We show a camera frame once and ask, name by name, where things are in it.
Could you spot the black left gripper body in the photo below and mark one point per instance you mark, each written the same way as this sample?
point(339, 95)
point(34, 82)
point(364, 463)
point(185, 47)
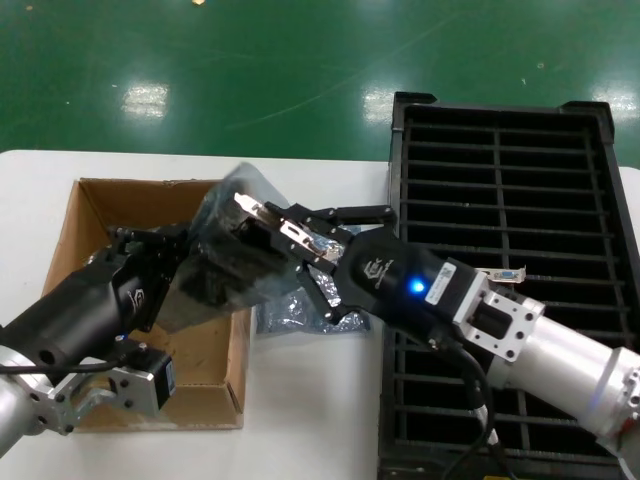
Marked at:
point(85, 310)

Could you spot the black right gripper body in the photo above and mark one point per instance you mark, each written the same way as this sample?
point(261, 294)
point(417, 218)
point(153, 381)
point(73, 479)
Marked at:
point(385, 280)

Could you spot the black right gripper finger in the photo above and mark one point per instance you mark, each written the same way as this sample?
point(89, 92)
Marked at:
point(327, 300)
point(350, 217)

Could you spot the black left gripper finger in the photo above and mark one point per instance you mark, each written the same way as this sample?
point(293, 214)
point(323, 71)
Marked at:
point(165, 285)
point(145, 237)

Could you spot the silver antistatic bag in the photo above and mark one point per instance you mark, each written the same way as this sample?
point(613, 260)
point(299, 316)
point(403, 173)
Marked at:
point(280, 315)
point(210, 290)

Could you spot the graphics card silver bracket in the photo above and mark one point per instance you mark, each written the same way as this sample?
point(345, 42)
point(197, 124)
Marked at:
point(510, 275)
point(292, 231)

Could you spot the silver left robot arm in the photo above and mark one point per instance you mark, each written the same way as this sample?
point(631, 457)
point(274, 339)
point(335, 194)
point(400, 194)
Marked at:
point(20, 405)

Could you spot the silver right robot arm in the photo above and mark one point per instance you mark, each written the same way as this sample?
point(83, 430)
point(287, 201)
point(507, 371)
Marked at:
point(575, 360)

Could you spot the brown cardboard box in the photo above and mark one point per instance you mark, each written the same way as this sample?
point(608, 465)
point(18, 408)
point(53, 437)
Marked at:
point(210, 350)

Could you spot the black slotted container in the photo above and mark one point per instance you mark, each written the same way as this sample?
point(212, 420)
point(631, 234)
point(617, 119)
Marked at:
point(550, 200)

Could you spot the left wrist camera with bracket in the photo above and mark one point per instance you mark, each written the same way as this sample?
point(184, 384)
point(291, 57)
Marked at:
point(130, 390)

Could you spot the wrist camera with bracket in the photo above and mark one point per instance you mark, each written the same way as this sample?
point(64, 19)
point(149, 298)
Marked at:
point(480, 305)
point(130, 390)

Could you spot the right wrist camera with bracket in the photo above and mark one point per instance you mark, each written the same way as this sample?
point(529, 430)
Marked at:
point(480, 305)

